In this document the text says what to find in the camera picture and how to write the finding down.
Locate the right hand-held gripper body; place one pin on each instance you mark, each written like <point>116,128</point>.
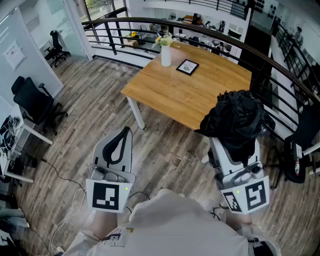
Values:
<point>253,195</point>

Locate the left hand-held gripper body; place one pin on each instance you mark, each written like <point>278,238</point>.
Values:
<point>113,197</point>

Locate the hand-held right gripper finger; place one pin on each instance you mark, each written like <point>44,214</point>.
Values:
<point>222,157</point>
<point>255,155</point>

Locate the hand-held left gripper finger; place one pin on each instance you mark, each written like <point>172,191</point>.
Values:
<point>100,150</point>
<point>126,157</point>

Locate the black umbrella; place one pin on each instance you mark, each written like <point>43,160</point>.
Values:
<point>235,120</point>

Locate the person's right forearm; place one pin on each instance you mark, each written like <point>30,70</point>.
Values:
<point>238,220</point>

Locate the person's left forearm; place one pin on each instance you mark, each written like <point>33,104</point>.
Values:
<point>103,225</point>

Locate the black office chair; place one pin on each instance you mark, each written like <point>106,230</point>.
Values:
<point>32,102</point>
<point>303,135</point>
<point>55,48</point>

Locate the person's white shirt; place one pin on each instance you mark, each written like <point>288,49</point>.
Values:
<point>175,230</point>

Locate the wooden table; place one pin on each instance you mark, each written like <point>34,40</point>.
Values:
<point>187,95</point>

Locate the white desk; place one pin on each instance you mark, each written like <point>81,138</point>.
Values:
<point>27,130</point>

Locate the white vase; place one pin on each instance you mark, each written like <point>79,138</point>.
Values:
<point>166,56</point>

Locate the cardboard box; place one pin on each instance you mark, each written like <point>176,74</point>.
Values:
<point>131,42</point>

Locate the black curved railing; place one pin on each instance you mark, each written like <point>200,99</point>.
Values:
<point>225,37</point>

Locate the yellow and white flowers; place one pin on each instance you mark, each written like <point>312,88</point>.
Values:
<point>163,40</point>

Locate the black standing fan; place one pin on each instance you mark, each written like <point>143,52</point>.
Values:
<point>143,32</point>

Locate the black picture frame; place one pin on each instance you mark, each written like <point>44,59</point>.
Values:
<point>187,67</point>

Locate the paper wall notice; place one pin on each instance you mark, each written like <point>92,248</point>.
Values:
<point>14,55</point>

